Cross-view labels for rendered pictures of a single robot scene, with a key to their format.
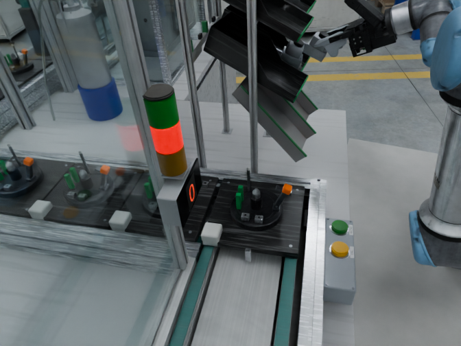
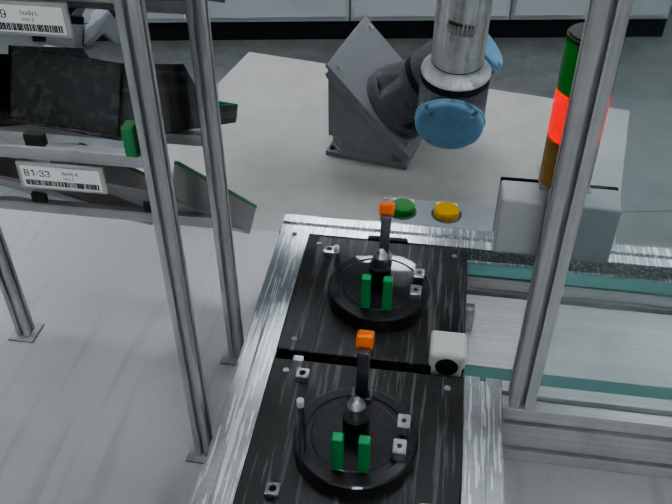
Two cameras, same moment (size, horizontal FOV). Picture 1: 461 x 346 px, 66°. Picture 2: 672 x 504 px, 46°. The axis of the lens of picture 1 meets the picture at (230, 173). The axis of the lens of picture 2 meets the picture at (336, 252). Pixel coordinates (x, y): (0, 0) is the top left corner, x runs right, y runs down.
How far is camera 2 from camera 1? 1.10 m
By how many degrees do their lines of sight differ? 70
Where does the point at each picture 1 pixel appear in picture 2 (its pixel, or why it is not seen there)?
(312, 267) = (480, 244)
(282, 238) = (439, 264)
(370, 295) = not seen: hidden behind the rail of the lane
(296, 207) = (365, 247)
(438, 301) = (462, 184)
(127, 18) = not seen: outside the picture
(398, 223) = (333, 191)
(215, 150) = (61, 443)
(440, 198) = (476, 43)
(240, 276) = (498, 341)
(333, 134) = (73, 229)
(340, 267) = (476, 216)
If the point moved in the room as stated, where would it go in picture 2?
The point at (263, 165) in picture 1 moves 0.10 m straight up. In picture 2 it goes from (153, 341) to (142, 291)
